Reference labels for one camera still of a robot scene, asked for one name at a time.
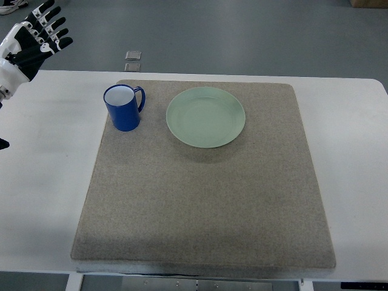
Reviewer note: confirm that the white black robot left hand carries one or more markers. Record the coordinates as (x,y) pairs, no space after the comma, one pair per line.
(28,44)

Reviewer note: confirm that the blue enamel mug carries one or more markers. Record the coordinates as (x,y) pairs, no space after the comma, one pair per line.
(124,104)

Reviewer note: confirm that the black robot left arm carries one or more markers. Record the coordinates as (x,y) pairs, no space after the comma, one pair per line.
(4,143)

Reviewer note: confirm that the upper floor socket plate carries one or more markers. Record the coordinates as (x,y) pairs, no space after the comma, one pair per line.
(133,55)

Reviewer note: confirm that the floor socket plate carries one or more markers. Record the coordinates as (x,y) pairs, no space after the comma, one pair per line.
(132,67)
(133,55)

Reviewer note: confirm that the lower floor socket plate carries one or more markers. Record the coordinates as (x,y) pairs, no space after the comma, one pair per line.
(132,67)

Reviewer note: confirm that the light green plate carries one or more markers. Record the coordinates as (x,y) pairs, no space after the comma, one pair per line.
(205,117)

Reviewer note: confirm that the white sneaker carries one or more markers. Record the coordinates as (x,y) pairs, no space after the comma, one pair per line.
(9,6)

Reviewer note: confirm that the beige felt mat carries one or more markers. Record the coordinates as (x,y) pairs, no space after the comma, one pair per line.
(252,203)

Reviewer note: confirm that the cardboard box corner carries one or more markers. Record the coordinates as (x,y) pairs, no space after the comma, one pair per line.
(369,3)

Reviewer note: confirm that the metal bracket under table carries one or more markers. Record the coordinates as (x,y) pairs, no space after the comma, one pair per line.
(105,282)

